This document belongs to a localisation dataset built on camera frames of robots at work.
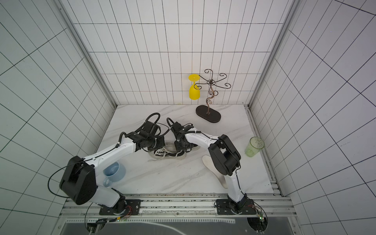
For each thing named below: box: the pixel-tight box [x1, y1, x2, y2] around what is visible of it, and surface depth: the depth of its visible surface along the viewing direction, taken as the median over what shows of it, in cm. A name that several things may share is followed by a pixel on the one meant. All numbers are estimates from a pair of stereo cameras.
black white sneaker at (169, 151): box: [148, 142, 188, 162], surface depth 89 cm
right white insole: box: [201, 154, 228, 189], surface depth 85 cm
